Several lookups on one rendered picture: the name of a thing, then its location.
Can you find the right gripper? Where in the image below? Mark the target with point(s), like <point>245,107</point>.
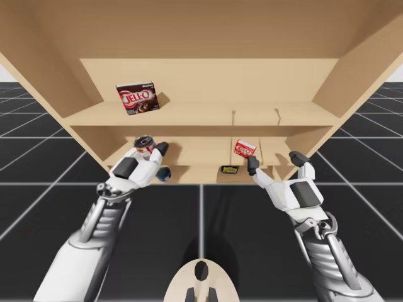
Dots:
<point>299,193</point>

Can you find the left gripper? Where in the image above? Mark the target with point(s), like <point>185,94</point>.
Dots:
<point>138,173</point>

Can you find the red and white can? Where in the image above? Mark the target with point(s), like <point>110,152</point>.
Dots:
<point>144,144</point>

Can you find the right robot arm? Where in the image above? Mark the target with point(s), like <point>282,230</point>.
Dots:
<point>333,258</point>

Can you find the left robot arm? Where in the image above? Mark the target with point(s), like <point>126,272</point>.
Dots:
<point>78,251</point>

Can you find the blue flat can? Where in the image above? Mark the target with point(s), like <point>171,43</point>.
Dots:
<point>165,175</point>

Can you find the red carton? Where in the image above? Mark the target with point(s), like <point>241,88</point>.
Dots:
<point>245,148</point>

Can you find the brown carton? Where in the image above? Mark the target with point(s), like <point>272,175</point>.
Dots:
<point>138,99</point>

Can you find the pale wooden shelf unit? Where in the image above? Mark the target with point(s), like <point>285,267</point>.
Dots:
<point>201,41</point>

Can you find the tan robot part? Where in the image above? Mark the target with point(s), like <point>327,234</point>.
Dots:
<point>200,283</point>

